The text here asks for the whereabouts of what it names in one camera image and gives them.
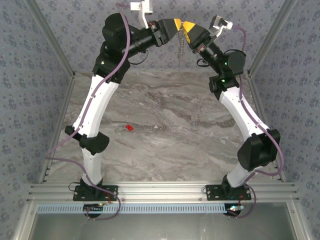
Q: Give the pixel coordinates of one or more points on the small circuit board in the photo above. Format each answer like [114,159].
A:
[96,205]
[235,208]

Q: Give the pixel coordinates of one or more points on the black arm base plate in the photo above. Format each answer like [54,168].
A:
[80,196]
[212,195]

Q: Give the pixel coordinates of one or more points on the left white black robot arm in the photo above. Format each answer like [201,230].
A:
[97,107]

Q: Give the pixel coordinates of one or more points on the red key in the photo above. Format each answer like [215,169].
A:
[129,127]

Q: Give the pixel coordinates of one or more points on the long aluminium mounting rail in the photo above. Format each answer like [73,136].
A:
[162,191]

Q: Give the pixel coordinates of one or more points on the slanted aluminium corner post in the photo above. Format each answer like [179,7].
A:
[271,35]
[50,35]

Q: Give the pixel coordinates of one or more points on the grey metal sheet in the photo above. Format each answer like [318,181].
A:
[162,227]

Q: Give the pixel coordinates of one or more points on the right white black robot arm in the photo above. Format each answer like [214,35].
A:
[240,110]

